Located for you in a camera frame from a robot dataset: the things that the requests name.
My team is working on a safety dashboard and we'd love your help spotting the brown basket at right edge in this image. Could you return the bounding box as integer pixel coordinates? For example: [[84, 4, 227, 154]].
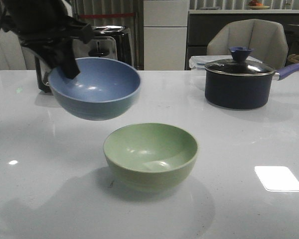
[[286, 54, 299, 65]]

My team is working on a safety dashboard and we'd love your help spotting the glass pot lid blue knob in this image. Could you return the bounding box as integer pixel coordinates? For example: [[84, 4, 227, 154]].
[[205, 46, 275, 76]]

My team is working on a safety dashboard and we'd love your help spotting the grey armchair right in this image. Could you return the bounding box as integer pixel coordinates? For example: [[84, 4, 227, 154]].
[[207, 19, 289, 69]]

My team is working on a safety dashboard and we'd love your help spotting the blue bowl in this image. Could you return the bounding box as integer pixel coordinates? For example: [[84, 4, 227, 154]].
[[48, 57, 141, 120]]

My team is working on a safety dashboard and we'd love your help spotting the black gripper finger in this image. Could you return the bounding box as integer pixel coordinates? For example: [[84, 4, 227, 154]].
[[30, 47, 58, 69], [51, 46, 80, 79]]

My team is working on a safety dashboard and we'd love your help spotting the fruit bowl on counter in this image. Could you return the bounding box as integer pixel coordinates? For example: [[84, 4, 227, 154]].
[[247, 0, 270, 10]]

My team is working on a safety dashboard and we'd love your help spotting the white refrigerator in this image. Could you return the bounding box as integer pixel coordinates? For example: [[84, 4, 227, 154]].
[[143, 0, 190, 71]]

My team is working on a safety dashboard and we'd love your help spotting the grey armchair left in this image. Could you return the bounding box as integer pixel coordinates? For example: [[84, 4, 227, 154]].
[[0, 30, 35, 70]]

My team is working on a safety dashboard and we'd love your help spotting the grey armchair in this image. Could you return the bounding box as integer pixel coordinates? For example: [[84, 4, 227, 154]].
[[0, 30, 35, 70], [207, 19, 289, 69]]

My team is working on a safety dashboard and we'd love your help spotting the clear plastic food container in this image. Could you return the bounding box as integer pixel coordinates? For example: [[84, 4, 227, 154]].
[[189, 55, 263, 92]]

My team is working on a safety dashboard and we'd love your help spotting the dark blue saucepan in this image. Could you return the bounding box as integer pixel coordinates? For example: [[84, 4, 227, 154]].
[[204, 62, 299, 110]]

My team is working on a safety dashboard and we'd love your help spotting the black and chrome toaster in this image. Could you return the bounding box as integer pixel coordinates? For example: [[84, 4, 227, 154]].
[[34, 25, 136, 95]]

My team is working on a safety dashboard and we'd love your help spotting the green bowl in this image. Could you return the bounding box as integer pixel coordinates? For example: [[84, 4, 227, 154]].
[[103, 123, 199, 192]]

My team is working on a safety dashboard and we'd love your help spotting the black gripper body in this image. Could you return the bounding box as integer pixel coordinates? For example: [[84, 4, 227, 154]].
[[0, 0, 94, 54]]

